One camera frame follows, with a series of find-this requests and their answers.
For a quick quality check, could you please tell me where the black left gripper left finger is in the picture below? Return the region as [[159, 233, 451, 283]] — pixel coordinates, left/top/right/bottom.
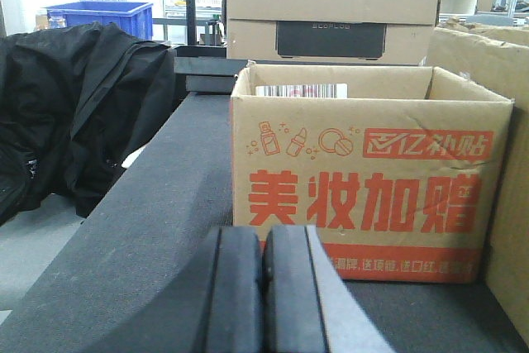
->
[[198, 227, 264, 352]]

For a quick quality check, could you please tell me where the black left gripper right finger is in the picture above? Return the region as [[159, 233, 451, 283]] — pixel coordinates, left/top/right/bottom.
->
[[264, 226, 393, 352]]

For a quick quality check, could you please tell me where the cardboard box red print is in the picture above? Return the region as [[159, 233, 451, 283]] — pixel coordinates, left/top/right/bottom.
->
[[231, 64, 514, 284]]

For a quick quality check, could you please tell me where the black felt covered platform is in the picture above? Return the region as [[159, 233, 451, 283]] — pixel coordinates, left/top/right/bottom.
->
[[1, 93, 527, 352]]

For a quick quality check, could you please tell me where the white barcode label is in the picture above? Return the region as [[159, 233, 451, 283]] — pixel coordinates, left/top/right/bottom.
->
[[255, 83, 348, 99]]

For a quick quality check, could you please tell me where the black jacket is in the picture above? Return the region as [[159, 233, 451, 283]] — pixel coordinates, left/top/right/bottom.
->
[[1, 22, 175, 221]]

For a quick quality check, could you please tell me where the large closed cardboard box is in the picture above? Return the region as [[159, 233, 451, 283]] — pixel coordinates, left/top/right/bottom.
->
[[224, 0, 439, 65]]

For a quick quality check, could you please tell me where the plain cardboard box right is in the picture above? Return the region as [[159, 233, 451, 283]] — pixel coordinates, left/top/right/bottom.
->
[[427, 17, 529, 346]]

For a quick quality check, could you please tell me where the blue plastic crate far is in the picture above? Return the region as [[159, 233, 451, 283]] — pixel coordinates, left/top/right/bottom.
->
[[45, 1, 153, 41]]

